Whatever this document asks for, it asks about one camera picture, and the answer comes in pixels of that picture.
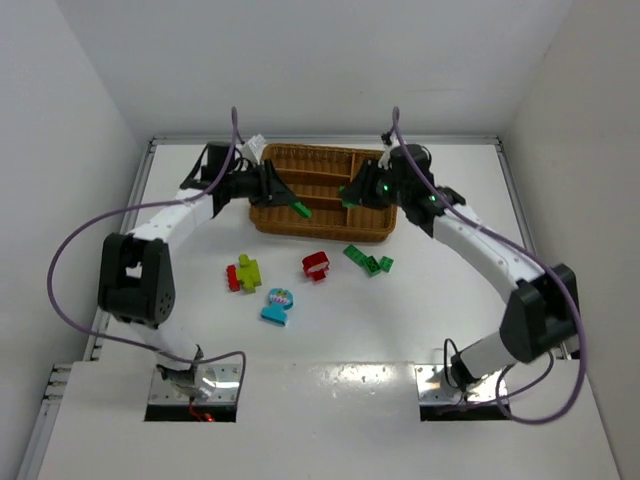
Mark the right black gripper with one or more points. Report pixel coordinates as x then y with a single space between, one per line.
366 182

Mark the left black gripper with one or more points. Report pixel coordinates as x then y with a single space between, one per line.
268 183

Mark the long green lego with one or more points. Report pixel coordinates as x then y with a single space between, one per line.
301 210

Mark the blue monster face lego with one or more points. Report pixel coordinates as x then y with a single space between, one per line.
279 302

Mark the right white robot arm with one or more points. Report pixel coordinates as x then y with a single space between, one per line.
537 317

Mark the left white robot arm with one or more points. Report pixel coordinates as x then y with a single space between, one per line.
136 285

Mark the brown wicker divided basket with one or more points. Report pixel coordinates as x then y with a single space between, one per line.
316 174

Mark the green flat lego plate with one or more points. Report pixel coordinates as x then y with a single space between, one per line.
355 255

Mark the red lego arch piece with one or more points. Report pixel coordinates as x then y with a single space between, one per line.
315 266

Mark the green upturned lego brick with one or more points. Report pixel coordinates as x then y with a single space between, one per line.
371 266

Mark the green square lego brick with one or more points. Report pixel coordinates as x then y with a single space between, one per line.
386 263

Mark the lime green lego piece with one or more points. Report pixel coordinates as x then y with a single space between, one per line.
248 274

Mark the red lego brick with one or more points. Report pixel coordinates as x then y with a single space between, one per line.
231 277

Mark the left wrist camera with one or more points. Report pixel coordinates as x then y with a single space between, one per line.
253 148

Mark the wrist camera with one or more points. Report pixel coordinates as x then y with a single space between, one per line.
390 142
253 148

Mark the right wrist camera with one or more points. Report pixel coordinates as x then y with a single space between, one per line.
390 142

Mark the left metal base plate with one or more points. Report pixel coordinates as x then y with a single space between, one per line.
211 385

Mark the metal base plate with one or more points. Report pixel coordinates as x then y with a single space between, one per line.
434 391
211 385

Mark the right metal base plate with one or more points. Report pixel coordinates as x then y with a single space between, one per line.
434 391

